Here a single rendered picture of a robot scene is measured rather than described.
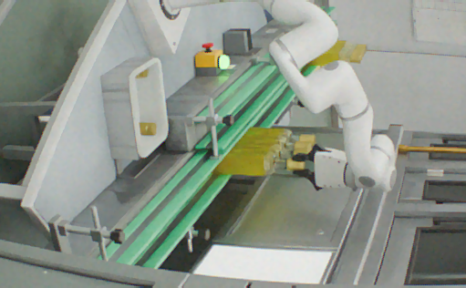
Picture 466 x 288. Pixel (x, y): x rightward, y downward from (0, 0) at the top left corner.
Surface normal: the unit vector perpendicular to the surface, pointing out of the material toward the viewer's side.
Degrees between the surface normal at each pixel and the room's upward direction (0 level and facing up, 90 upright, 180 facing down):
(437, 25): 90
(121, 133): 90
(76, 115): 0
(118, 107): 90
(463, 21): 90
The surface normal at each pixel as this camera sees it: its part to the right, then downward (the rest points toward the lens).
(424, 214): -0.32, 0.36
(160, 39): -0.23, 0.79
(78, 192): 0.94, 0.04
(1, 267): -0.09, -0.93
